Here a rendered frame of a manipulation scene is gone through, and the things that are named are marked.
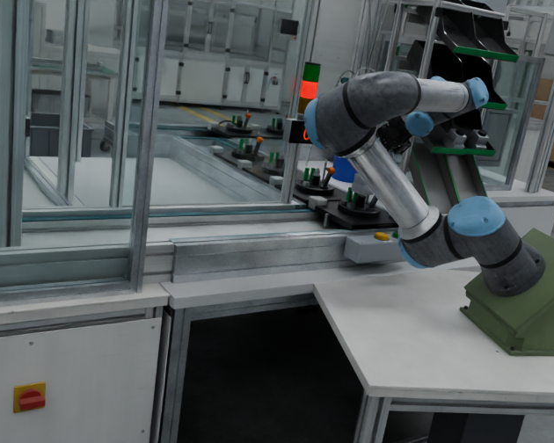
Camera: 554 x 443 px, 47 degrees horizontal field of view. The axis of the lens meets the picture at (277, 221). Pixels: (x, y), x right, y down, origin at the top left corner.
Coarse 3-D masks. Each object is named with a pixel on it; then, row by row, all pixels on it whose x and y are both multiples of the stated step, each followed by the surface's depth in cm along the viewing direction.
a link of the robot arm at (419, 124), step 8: (416, 112) 171; (424, 112) 170; (432, 112) 170; (440, 112) 169; (408, 120) 172; (416, 120) 171; (424, 120) 170; (432, 120) 171; (440, 120) 171; (408, 128) 174; (416, 128) 172; (424, 128) 172; (432, 128) 173
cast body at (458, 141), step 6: (450, 132) 213; (456, 132) 211; (462, 132) 211; (444, 138) 216; (450, 138) 213; (456, 138) 210; (462, 138) 211; (444, 144) 216; (450, 144) 213; (456, 144) 212; (462, 144) 213
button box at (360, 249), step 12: (348, 240) 185; (360, 240) 184; (372, 240) 186; (384, 240) 187; (396, 240) 189; (348, 252) 185; (360, 252) 181; (372, 252) 184; (384, 252) 187; (396, 252) 189
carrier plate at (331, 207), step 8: (320, 208) 208; (328, 208) 208; (336, 208) 210; (336, 216) 201; (344, 216) 202; (352, 216) 203; (384, 216) 209; (344, 224) 198; (352, 224) 195; (360, 224) 196; (368, 224) 198; (376, 224) 200; (392, 224) 203
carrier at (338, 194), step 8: (312, 168) 232; (304, 176) 232; (312, 176) 229; (320, 176) 229; (296, 184) 228; (304, 184) 225; (312, 184) 229; (320, 184) 232; (328, 184) 234; (296, 192) 222; (304, 192) 224; (312, 192) 224; (320, 192) 224; (328, 192) 225; (336, 192) 231; (344, 192) 233; (304, 200) 215; (328, 200) 220; (336, 200) 222
